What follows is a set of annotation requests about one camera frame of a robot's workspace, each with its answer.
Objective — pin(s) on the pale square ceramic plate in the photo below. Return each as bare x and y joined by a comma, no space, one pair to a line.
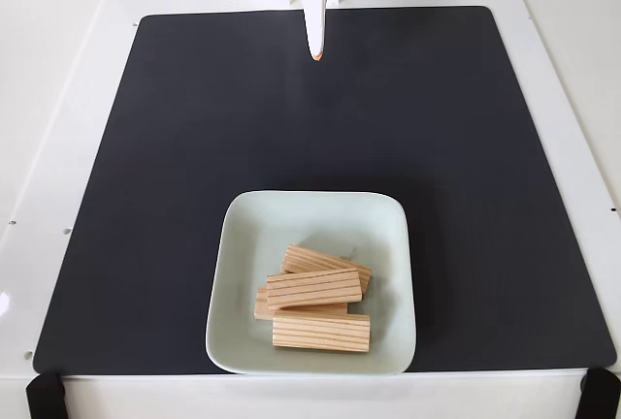
242,244

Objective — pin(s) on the wooden block with dark lines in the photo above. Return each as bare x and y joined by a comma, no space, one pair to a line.
314,288

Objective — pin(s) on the striped grain wooden block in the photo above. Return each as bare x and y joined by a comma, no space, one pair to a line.
310,259

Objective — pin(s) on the striped block with knot end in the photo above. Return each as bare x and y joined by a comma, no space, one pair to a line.
321,334

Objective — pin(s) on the smooth light wooden block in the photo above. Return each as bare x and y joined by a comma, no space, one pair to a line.
262,305

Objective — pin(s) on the black rubber mat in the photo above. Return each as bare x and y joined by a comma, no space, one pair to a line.
145,196

